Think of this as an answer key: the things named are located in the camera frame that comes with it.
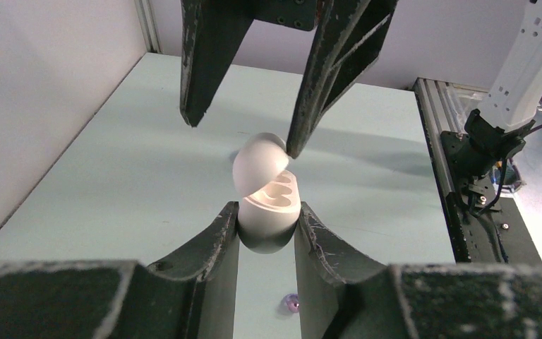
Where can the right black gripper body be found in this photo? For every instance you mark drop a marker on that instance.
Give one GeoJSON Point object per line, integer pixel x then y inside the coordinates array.
{"type": "Point", "coordinates": [297, 14]}

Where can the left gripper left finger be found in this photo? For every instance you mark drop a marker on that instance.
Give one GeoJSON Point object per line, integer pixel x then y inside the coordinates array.
{"type": "Point", "coordinates": [189, 293]}

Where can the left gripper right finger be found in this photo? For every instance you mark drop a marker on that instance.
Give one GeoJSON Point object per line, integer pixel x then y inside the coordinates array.
{"type": "Point", "coordinates": [344, 293]}

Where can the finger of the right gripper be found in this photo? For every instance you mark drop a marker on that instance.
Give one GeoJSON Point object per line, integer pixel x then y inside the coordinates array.
{"type": "Point", "coordinates": [348, 40]}
{"type": "Point", "coordinates": [212, 32]}

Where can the white earbud charging case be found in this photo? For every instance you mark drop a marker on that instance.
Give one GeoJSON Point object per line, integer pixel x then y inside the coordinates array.
{"type": "Point", "coordinates": [270, 201]}

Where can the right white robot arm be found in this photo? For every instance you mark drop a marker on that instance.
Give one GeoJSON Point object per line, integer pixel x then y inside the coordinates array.
{"type": "Point", "coordinates": [498, 126]}

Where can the purple ear tips upper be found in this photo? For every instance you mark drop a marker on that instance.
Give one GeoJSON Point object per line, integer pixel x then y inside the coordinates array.
{"type": "Point", "coordinates": [289, 304]}

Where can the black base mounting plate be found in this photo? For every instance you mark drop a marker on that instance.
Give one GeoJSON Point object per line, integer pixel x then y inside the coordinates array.
{"type": "Point", "coordinates": [503, 222]}

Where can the left corner aluminium post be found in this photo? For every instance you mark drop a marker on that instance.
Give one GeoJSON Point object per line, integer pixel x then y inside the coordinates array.
{"type": "Point", "coordinates": [147, 20]}

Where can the aluminium frame rail front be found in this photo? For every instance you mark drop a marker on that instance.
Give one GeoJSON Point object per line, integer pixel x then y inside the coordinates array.
{"type": "Point", "coordinates": [468, 238]}

